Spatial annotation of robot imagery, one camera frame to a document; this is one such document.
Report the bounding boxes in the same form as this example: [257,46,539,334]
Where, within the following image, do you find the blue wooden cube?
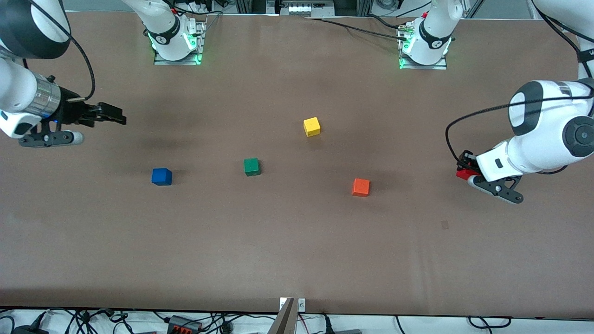
[151,167,173,186]

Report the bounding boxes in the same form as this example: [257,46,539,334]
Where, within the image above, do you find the black power strip orange switches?
[167,315,203,334]

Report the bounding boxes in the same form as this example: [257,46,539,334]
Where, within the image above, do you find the grey device white connectors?
[278,0,336,18]

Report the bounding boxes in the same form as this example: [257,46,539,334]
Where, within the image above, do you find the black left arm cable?
[445,0,594,175]

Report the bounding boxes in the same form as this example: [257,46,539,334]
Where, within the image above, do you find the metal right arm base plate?
[154,21,205,65]

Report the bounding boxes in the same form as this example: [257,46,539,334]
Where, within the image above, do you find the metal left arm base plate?
[398,22,448,71]

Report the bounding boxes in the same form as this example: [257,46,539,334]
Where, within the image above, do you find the black looped floor cable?
[468,316,512,329]

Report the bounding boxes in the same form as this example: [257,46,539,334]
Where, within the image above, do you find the black cable on table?
[320,18,409,42]

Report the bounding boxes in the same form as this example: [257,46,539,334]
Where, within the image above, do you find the black cable bundle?
[46,308,279,334]

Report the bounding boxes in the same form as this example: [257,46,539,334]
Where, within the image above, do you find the grey metal camera post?
[268,298,297,334]

